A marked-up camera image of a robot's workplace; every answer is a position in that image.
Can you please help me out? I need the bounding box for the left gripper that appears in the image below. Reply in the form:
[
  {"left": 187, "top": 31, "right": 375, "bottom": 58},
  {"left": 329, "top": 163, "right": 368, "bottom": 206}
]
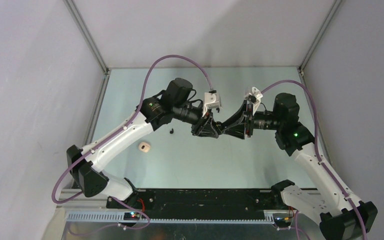
[{"left": 172, "top": 102, "right": 219, "bottom": 139}]

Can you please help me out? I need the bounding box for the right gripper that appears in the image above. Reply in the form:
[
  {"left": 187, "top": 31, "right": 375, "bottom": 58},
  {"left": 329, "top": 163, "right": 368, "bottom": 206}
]
[{"left": 221, "top": 99, "right": 283, "bottom": 140}]

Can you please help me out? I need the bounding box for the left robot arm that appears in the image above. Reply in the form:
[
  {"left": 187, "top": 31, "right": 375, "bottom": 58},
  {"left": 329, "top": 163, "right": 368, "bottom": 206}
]
[{"left": 66, "top": 78, "right": 221, "bottom": 208}]

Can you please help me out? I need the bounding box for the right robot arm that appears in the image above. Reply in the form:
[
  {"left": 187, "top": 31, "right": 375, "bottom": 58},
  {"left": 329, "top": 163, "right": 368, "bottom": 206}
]
[{"left": 217, "top": 93, "right": 378, "bottom": 240}]

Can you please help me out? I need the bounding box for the white earbud charging case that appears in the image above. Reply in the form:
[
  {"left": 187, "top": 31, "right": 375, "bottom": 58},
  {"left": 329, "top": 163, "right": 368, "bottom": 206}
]
[{"left": 138, "top": 142, "right": 151, "bottom": 153}]

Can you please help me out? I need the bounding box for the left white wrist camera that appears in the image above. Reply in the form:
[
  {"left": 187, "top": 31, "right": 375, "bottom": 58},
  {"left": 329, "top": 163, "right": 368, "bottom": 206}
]
[{"left": 202, "top": 91, "right": 222, "bottom": 117}]

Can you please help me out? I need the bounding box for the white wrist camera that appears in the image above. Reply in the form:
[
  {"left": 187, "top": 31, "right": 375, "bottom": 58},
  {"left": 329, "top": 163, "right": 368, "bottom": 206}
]
[
  {"left": 244, "top": 87, "right": 263, "bottom": 104},
  {"left": 202, "top": 91, "right": 222, "bottom": 117}
]

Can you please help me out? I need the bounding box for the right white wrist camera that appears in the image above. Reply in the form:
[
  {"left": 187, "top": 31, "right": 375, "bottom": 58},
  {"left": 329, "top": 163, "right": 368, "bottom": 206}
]
[{"left": 244, "top": 87, "right": 263, "bottom": 104}]

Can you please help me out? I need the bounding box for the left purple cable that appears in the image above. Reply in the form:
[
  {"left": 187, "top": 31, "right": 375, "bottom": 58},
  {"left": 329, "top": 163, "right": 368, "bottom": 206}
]
[{"left": 51, "top": 54, "right": 217, "bottom": 205}]

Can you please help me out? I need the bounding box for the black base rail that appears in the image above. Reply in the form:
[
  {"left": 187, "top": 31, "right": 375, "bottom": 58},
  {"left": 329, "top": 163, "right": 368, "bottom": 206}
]
[{"left": 124, "top": 188, "right": 289, "bottom": 221}]

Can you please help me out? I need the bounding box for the aluminium frame rail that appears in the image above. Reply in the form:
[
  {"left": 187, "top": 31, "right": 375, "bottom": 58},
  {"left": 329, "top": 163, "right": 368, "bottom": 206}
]
[{"left": 56, "top": 188, "right": 359, "bottom": 226}]

